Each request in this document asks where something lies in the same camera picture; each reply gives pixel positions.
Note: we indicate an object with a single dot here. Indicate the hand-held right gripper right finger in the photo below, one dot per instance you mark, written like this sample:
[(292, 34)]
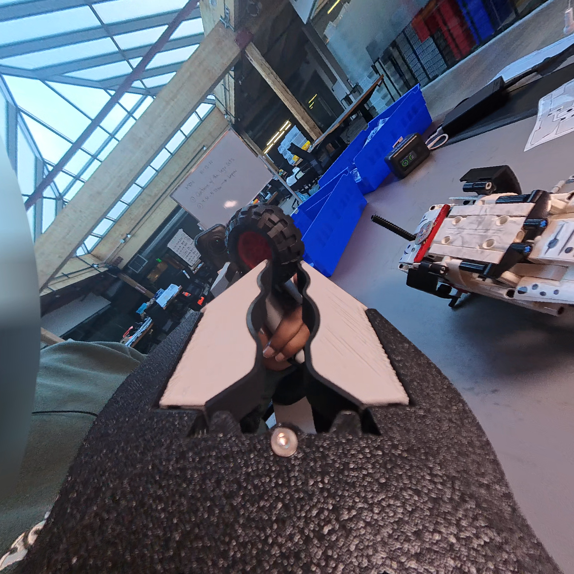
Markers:
[(359, 354)]

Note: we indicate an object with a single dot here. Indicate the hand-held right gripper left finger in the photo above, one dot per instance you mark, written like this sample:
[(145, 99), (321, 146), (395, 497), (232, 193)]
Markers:
[(215, 359)]

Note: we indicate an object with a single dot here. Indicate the black lego wheel red hub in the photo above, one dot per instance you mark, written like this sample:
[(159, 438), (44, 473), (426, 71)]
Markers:
[(269, 224)]

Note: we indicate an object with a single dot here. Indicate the white lego truck model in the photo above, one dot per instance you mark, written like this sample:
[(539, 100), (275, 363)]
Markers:
[(502, 251)]

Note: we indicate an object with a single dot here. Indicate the person's left hand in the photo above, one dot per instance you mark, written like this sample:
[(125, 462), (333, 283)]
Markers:
[(285, 341)]

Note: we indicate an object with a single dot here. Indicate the whiteboard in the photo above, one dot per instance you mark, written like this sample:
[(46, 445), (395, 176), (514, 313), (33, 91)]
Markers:
[(220, 179)]

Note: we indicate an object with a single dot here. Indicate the large wooden roof beam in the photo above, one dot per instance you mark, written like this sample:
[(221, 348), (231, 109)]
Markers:
[(134, 152)]

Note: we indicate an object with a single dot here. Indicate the small black device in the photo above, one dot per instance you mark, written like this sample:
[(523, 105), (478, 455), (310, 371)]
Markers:
[(408, 157)]

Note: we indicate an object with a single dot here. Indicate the white printed sticker sheet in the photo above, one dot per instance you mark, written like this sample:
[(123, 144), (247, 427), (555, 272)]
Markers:
[(552, 117)]

